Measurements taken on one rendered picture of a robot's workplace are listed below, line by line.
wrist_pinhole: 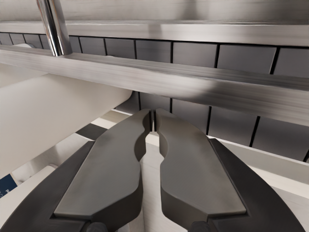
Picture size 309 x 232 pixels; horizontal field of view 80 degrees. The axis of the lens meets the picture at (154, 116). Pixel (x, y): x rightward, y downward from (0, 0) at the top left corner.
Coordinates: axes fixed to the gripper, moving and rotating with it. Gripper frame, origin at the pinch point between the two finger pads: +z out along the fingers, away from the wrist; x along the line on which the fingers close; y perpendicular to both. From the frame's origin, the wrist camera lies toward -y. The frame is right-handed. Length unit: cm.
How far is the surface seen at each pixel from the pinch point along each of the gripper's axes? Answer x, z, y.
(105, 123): -5.2, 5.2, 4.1
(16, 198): -27.1, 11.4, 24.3
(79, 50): -8.7, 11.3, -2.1
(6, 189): -43, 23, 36
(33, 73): -12.8, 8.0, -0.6
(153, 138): -0.1, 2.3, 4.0
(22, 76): -13.3, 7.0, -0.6
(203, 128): 4.6, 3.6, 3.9
